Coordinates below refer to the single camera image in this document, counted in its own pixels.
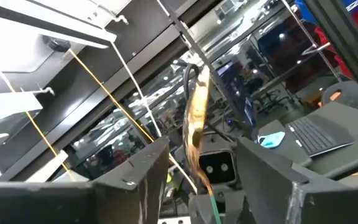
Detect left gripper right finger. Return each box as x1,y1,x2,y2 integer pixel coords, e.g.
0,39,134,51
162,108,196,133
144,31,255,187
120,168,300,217
236,136,358,224

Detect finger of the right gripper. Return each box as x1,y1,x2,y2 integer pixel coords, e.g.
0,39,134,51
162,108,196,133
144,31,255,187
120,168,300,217
188,194,214,224
220,194,247,224

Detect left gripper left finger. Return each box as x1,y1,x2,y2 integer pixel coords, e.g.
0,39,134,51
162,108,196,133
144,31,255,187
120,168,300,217
0,135,171,224

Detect gold spoon green handle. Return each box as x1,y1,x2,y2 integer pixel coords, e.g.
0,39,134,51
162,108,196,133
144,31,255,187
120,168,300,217
181,64,223,224

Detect light blue face mask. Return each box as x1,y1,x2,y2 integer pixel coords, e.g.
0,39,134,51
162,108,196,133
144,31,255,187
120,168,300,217
257,131,287,149

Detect dark grey laptop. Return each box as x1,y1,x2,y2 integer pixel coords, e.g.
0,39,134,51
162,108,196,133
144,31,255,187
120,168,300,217
285,112,356,158

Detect dark grey desk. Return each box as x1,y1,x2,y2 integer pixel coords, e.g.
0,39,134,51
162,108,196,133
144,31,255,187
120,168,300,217
257,101,358,182

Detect black computer monitor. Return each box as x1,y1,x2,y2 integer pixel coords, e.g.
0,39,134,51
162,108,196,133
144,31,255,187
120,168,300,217
215,60,259,129

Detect white hanging card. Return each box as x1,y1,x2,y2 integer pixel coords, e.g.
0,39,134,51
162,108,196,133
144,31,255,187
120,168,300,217
0,91,44,119

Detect grey office chair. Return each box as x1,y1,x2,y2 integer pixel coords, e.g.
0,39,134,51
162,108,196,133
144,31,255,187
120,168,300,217
320,80,358,110

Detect thin black diagonal bar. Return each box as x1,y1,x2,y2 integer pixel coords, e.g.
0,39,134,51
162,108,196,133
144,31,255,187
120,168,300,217
155,0,255,138

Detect white overhead light panel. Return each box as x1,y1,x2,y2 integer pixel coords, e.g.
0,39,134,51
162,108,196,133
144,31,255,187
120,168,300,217
0,0,118,74

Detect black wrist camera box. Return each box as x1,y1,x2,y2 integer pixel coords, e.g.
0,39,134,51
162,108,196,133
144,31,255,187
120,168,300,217
198,150,237,185

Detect yellow hanging cable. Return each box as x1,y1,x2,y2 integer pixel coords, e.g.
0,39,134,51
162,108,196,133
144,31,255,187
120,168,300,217
0,70,76,182
68,49,155,143

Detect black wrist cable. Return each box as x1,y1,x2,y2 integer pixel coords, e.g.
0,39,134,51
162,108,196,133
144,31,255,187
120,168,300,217
182,63,201,103

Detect white hanging cable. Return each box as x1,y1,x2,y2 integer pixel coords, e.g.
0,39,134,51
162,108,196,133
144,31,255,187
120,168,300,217
109,41,198,194

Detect black frame post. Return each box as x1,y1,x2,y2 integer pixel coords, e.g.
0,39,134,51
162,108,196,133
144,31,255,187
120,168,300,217
303,0,358,106

